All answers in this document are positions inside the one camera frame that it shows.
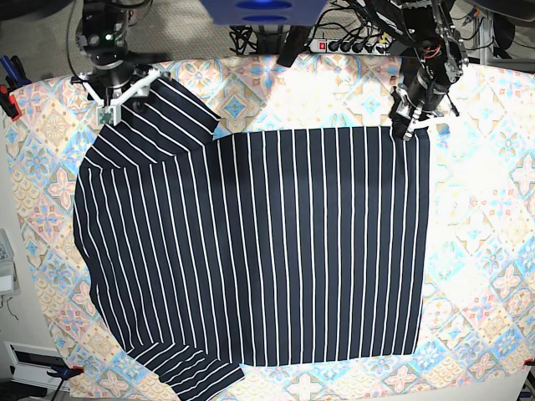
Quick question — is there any white device left edge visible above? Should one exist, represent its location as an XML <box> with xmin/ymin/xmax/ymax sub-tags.
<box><xmin>0</xmin><ymin>229</ymin><xmax>21</xmax><ymax>297</ymax></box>

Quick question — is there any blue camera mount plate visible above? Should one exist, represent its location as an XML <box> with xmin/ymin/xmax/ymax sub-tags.
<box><xmin>201</xmin><ymin>0</ymin><xmax>327</xmax><ymax>26</ymax></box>

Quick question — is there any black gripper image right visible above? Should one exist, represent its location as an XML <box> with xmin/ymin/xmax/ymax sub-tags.
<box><xmin>390</xmin><ymin>69</ymin><xmax>451</xmax><ymax>141</ymax></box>

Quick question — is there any blue black clamp lower left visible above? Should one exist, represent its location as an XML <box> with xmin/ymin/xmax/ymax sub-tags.
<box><xmin>47</xmin><ymin>365</ymin><xmax>84</xmax><ymax>381</ymax></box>

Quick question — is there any black center post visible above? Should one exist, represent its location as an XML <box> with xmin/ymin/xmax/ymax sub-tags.
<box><xmin>277</xmin><ymin>25</ymin><xmax>312</xmax><ymax>68</ymax></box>

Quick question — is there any white power strip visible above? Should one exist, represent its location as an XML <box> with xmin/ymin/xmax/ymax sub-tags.
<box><xmin>306</xmin><ymin>33</ymin><xmax>393</xmax><ymax>56</ymax></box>

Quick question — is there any white box lower left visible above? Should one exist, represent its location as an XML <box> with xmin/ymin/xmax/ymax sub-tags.
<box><xmin>3</xmin><ymin>341</ymin><xmax>66</xmax><ymax>390</ymax></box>

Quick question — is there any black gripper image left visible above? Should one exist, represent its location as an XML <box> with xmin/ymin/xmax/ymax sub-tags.
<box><xmin>70</xmin><ymin>60</ymin><xmax>171</xmax><ymax>125</ymax></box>

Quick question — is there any red black clamp upper left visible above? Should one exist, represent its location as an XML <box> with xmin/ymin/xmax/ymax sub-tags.
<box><xmin>1</xmin><ymin>55</ymin><xmax>31</xmax><ymax>121</ymax></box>

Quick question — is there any patterned tile tablecloth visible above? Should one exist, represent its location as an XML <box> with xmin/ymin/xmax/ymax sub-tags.
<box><xmin>1</xmin><ymin>55</ymin><xmax>534</xmax><ymax>400</ymax></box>

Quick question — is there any navy white striped T-shirt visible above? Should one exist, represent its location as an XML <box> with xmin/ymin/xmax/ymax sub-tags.
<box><xmin>73</xmin><ymin>79</ymin><xmax>430</xmax><ymax>400</ymax></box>

